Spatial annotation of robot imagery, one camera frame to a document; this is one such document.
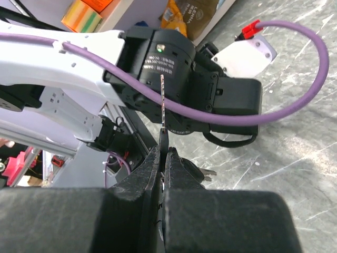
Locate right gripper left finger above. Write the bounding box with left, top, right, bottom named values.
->
left=1, top=147, right=160, bottom=252

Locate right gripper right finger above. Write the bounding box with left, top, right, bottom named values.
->
left=163, top=148, right=302, bottom=252

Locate black key bunch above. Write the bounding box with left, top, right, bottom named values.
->
left=158, top=74, right=217, bottom=183

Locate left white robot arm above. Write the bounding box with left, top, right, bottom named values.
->
left=1, top=22, right=262, bottom=151

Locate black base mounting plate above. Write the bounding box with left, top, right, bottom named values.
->
left=105, top=105, right=164, bottom=185

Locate orange snack bag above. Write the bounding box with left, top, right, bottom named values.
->
left=160, top=0, right=187, bottom=37

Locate brown snack bag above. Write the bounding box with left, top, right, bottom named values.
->
left=175, top=0, right=219, bottom=41

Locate orange sponge pack stack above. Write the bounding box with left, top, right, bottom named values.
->
left=61, top=0, right=114, bottom=33

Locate aluminium rail frame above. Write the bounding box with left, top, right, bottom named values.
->
left=1, top=120, right=77, bottom=187

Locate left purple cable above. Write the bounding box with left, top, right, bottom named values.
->
left=0, top=20, right=330, bottom=127

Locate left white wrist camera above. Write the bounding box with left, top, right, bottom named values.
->
left=211, top=20, right=277, bottom=78

